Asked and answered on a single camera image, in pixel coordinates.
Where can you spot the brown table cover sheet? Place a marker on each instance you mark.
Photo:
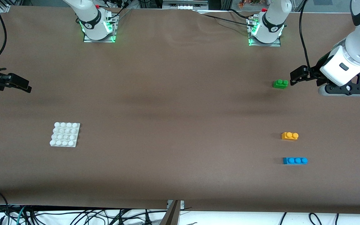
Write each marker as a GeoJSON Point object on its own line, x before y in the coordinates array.
{"type": "Point", "coordinates": [136, 172]}

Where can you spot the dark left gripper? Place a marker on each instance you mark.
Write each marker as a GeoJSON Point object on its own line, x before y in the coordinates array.
{"type": "Point", "coordinates": [315, 72]}

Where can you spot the white power strip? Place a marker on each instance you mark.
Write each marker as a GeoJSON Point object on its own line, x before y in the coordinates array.
{"type": "Point", "coordinates": [183, 6]}

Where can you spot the metal table edge bracket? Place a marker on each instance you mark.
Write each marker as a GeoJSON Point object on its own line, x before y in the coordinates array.
{"type": "Point", "coordinates": [182, 204]}

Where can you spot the blue three-stud block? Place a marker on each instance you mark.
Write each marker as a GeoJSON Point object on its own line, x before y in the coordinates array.
{"type": "Point", "coordinates": [294, 161]}

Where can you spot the white studded base plate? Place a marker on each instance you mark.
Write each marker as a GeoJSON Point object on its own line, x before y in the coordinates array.
{"type": "Point", "coordinates": [64, 134]}

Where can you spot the dark diagonal table beam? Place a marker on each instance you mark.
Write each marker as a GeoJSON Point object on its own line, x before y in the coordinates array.
{"type": "Point", "coordinates": [170, 217]}

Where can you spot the yellow two-stud block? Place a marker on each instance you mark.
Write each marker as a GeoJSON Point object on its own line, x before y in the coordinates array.
{"type": "Point", "coordinates": [289, 136]}

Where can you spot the green two-stud block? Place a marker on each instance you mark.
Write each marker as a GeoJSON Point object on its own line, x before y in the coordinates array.
{"type": "Point", "coordinates": [280, 84]}

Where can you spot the aluminium frame profile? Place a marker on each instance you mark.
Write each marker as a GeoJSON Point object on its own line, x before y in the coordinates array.
{"type": "Point", "coordinates": [3, 6]}

